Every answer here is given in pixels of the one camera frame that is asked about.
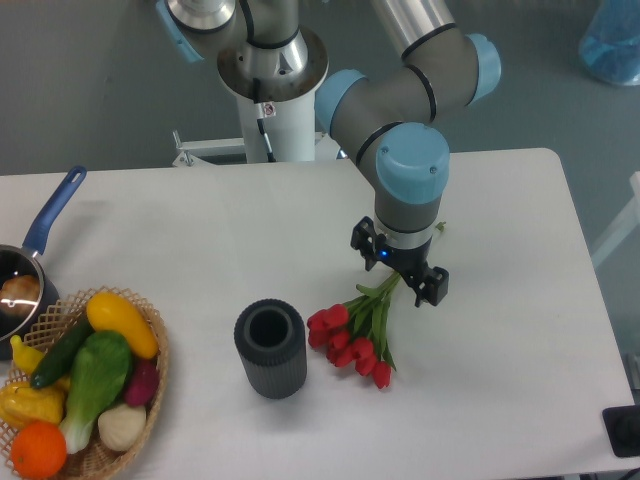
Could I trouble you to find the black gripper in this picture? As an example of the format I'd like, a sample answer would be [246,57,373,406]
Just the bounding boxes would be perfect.
[350,216,449,308]

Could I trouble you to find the red tulip bouquet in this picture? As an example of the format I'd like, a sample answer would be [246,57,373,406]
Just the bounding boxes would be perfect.
[307,268,407,390]

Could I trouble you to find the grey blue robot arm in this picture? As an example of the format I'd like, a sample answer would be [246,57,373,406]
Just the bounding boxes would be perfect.
[156,1,501,305]

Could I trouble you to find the dark grey ribbed vase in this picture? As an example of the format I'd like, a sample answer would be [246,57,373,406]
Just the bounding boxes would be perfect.
[234,299,307,399]

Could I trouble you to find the black device at edge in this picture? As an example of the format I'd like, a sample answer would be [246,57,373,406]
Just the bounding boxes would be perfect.
[602,405,640,458]

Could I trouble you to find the purple red radish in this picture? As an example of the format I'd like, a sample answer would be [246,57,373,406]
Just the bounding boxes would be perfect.
[123,359,160,407]

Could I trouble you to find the yellow squash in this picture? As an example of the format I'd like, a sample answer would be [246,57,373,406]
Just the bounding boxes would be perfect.
[86,291,159,360]

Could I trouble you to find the green bok choy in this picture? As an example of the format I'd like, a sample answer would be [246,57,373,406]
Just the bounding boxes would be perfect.
[59,331,132,455]

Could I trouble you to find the white garlic bulb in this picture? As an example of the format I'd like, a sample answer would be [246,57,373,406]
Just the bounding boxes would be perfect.
[98,403,146,452]

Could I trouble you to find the dark green cucumber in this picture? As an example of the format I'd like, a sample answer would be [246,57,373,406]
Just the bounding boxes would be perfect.
[30,318,94,389]

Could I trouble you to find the woven wicker basket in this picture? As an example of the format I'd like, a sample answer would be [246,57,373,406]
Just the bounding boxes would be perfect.
[23,286,169,479]

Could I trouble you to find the brown bread roll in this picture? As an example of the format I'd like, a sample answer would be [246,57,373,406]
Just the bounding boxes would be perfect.
[1,275,40,319]

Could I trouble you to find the yellow banana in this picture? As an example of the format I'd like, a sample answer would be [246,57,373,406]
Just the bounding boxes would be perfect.
[10,335,70,393]

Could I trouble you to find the yellow bell pepper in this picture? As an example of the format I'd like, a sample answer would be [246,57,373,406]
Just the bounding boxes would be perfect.
[1,381,66,430]

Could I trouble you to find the orange fruit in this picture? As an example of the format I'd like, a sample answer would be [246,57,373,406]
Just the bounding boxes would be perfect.
[10,422,67,479]

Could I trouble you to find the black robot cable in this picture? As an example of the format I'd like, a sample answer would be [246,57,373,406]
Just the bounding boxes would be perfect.
[252,78,277,163]

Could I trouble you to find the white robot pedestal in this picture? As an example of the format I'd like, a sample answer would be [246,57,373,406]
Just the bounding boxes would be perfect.
[173,93,347,167]

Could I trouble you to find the white frame at right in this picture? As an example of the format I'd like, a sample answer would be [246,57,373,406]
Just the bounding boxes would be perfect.
[591,171,639,269]

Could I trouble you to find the blue handled saucepan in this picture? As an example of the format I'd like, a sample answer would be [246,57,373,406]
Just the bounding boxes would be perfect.
[1,166,87,361]

